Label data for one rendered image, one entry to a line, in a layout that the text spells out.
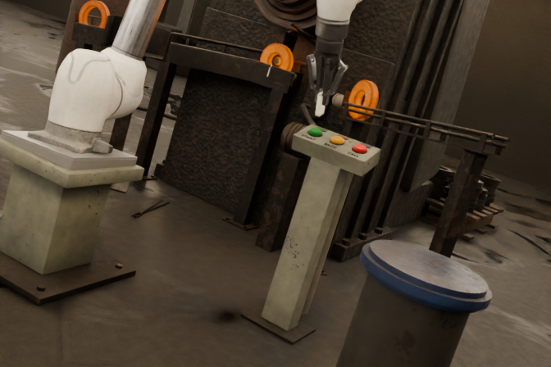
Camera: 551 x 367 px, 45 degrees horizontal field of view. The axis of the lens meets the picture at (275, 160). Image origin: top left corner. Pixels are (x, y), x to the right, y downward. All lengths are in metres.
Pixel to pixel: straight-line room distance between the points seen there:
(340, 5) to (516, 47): 7.04
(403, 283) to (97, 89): 0.99
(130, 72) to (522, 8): 7.17
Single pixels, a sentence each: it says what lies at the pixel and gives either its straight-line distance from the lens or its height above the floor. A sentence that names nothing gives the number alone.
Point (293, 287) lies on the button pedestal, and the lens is 2.02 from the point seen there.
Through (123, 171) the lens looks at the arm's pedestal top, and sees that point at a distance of 1.96.
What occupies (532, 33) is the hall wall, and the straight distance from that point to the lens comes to 8.76.
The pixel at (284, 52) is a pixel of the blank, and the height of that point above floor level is 0.78.
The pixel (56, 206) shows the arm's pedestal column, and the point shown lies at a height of 0.23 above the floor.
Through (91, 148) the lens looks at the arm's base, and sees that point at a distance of 1.93.
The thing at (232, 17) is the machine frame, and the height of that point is 0.86.
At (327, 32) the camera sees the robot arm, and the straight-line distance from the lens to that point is 1.82.
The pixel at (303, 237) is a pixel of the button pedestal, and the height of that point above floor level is 0.30.
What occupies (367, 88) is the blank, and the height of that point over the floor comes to 0.76.
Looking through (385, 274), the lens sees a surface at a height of 0.41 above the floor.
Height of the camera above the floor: 0.85
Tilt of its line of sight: 10 degrees down
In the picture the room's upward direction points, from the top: 17 degrees clockwise
